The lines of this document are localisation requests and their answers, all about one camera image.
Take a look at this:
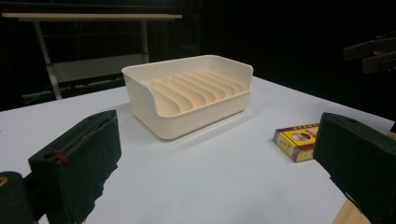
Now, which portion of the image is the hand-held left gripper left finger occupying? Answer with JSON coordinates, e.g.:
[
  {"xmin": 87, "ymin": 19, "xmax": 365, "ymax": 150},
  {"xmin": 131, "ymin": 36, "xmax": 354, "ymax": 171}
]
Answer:
[{"xmin": 27, "ymin": 109, "xmax": 122, "ymax": 224}]

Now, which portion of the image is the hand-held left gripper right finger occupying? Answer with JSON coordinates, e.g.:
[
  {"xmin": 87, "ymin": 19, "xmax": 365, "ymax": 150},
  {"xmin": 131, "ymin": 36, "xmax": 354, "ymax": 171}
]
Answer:
[{"xmin": 312, "ymin": 112, "xmax": 396, "ymax": 224}]

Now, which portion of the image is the yellow and red card box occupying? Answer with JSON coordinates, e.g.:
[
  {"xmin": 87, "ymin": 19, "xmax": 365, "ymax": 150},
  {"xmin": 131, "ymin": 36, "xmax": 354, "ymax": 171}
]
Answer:
[{"xmin": 273, "ymin": 123, "xmax": 321, "ymax": 163}]

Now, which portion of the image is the cream plastic dish rack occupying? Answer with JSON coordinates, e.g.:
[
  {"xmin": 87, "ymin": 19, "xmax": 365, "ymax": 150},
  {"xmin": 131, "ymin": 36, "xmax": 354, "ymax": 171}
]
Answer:
[{"xmin": 120, "ymin": 54, "xmax": 255, "ymax": 141}]

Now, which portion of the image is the white metal-frame table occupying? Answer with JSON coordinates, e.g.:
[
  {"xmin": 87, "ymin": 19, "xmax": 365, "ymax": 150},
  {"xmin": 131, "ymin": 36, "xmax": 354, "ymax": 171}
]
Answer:
[{"xmin": 1, "ymin": 12, "xmax": 183, "ymax": 101}]

